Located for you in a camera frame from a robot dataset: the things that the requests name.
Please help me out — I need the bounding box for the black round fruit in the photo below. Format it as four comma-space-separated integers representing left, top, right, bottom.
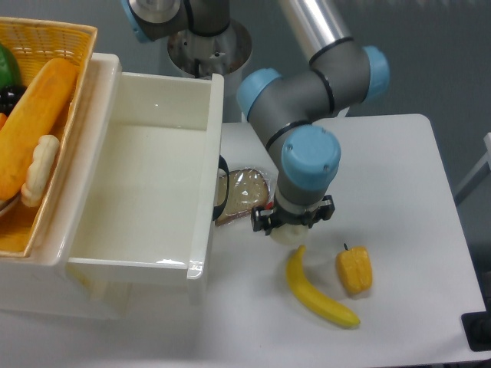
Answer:
0, 84, 27, 116

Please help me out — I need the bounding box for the white plate in basket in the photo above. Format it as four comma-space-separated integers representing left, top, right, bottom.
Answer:
0, 192, 20, 217

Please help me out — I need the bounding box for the large orange corn cob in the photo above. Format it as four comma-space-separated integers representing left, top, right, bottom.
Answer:
1, 58, 77, 201

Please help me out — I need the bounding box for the yellow bell pepper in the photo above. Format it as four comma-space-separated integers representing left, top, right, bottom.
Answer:
335, 243, 373, 294

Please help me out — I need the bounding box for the wrapped brown bread slice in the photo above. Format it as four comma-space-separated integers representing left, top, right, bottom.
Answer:
215, 168, 272, 226

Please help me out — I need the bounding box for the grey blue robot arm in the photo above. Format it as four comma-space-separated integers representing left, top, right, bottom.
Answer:
122, 1, 390, 234

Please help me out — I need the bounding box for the black drawer handle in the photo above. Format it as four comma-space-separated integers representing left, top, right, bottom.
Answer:
213, 154, 230, 222

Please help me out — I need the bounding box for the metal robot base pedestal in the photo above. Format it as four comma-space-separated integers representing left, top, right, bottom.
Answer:
167, 19, 252, 123

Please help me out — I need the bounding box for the white open drawer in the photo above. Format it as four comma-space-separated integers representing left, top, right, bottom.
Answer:
68, 73, 224, 304

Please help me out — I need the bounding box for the yellow banana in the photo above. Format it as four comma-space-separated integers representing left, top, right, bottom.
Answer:
285, 245, 361, 329

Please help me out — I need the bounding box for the green bell pepper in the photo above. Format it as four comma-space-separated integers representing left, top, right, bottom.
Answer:
0, 44, 21, 88

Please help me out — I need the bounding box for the white frame at right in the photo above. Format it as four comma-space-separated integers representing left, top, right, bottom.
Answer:
453, 133, 490, 206

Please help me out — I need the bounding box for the pale white pear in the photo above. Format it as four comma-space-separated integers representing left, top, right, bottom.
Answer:
270, 224, 309, 246

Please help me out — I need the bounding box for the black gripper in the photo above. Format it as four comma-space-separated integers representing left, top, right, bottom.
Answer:
251, 195, 335, 235

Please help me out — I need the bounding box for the yellow wicker basket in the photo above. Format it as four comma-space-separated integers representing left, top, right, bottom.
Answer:
1, 17, 97, 258

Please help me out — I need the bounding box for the cream peanut shaped toy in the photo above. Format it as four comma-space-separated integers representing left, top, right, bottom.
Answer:
21, 135, 60, 208

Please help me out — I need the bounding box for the black device at edge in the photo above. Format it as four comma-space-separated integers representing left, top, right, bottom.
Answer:
461, 311, 490, 352

